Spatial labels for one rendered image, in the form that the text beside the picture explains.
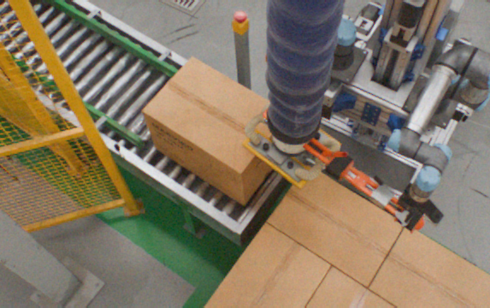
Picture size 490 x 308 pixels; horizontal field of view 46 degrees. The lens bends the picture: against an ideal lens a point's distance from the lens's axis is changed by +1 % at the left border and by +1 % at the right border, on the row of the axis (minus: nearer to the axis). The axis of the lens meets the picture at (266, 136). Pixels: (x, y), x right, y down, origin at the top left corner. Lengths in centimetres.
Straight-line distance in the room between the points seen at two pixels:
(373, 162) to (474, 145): 78
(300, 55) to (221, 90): 109
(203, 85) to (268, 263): 94
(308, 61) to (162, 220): 200
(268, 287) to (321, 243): 35
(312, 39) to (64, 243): 237
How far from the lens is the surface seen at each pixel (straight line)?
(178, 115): 279
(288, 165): 246
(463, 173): 387
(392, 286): 292
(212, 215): 293
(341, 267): 291
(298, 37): 173
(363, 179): 236
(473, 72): 222
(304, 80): 192
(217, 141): 270
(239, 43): 314
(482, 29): 458
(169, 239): 355
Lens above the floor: 332
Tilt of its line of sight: 61 degrees down
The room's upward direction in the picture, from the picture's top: straight up
